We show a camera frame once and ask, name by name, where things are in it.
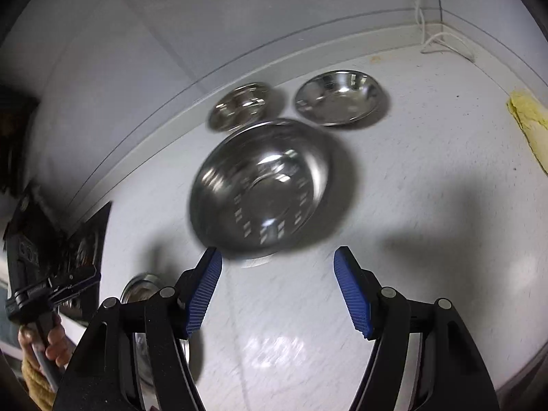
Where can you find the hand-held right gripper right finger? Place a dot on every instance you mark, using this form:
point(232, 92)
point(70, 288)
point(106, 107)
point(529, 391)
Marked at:
point(351, 291)

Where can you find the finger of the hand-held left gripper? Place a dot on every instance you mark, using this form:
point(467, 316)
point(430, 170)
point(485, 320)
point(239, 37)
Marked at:
point(75, 284)

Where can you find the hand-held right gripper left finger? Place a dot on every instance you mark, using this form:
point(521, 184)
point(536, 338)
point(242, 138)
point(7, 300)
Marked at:
point(204, 291)

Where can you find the wide steel bowl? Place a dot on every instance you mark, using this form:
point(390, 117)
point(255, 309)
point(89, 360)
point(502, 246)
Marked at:
point(143, 281)

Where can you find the large deep steel bowl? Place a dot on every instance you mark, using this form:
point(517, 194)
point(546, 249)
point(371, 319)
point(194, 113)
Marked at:
point(265, 188)

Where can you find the small wide-rimmed steel bowl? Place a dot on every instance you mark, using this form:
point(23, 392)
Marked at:
point(237, 107)

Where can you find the person's left forearm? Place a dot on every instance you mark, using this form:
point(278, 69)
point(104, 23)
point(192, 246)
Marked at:
point(36, 389)

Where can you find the person's left hand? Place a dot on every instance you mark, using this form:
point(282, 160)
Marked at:
point(53, 344)

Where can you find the black gas stove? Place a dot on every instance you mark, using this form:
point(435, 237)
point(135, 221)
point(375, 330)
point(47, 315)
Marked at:
point(87, 244)

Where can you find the napa cabbage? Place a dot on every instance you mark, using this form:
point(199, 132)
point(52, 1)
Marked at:
point(531, 117)

